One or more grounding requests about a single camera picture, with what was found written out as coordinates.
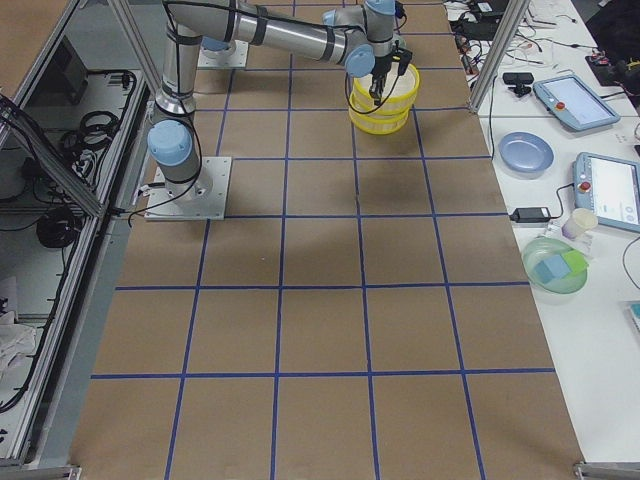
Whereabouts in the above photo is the blue plate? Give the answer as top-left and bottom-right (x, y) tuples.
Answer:
(498, 132), (554, 180)

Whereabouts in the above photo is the black webcam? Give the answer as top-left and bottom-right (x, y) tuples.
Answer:
(502, 72), (534, 98)

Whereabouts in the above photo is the teach pendant far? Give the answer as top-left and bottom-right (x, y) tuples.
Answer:
(532, 74), (620, 131)

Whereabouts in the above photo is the aluminium frame post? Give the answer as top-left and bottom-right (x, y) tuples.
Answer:
(468, 0), (530, 114)

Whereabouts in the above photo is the white steamer cloth outer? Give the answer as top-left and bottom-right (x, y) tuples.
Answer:
(354, 65), (420, 99)

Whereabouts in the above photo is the teach pendant near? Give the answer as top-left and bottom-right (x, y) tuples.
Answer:
(572, 152), (639, 232)

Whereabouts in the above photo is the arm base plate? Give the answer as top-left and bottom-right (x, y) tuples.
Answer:
(144, 156), (232, 221)
(198, 40), (249, 70)

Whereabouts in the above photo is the white crumpled cloth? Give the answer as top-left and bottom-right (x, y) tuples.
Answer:
(0, 277), (37, 384)

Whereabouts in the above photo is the black power adapter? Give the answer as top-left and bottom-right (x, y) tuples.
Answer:
(509, 207), (553, 224)

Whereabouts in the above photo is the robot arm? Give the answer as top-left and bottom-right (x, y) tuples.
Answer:
(147, 1), (412, 202)

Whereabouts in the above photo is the paper cup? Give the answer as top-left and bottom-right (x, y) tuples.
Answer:
(561, 208), (598, 240)

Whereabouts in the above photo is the teach pendant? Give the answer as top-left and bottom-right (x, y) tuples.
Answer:
(532, 74), (620, 131)
(572, 152), (639, 232)

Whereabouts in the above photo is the green bowl with sponges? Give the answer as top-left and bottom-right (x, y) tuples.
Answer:
(522, 237), (589, 294)

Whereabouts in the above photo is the yellow steamer basket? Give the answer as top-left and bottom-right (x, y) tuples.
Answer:
(349, 107), (411, 135)
(350, 63), (420, 115)

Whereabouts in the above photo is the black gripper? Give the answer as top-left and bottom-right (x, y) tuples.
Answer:
(369, 47), (413, 104)

